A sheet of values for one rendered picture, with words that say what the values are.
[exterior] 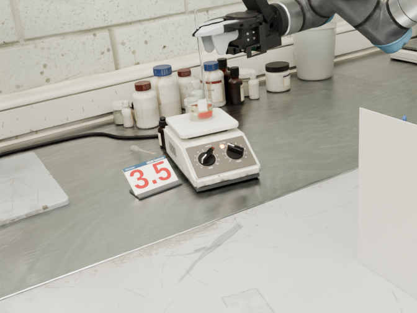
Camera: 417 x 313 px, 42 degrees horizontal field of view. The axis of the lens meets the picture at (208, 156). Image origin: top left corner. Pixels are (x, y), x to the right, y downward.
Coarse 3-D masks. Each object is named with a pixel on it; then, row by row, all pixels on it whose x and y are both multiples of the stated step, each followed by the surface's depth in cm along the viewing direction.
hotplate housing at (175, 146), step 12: (168, 132) 110; (216, 132) 105; (228, 132) 105; (240, 132) 105; (168, 144) 111; (180, 144) 103; (192, 144) 102; (180, 156) 103; (180, 168) 105; (192, 168) 98; (240, 168) 99; (252, 168) 100; (192, 180) 98; (204, 180) 97; (216, 180) 98; (228, 180) 99; (240, 180) 100
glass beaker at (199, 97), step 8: (192, 88) 104; (200, 88) 104; (208, 88) 105; (192, 96) 105; (200, 96) 105; (208, 96) 106; (192, 104) 106; (200, 104) 105; (208, 104) 106; (192, 112) 107; (200, 112) 106; (208, 112) 107; (192, 120) 107; (200, 120) 107; (208, 120) 107
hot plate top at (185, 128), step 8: (216, 112) 111; (224, 112) 111; (168, 120) 110; (176, 120) 109; (184, 120) 109; (216, 120) 107; (224, 120) 106; (232, 120) 106; (176, 128) 105; (184, 128) 105; (192, 128) 104; (200, 128) 104; (208, 128) 103; (216, 128) 103; (224, 128) 104; (232, 128) 104; (184, 136) 102; (192, 136) 102
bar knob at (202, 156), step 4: (208, 148) 99; (212, 148) 99; (204, 152) 100; (208, 152) 99; (212, 152) 99; (200, 156) 100; (204, 156) 98; (208, 156) 99; (212, 156) 100; (200, 160) 99; (204, 160) 98; (208, 160) 99; (212, 160) 99; (204, 164) 99; (208, 164) 99; (212, 164) 99
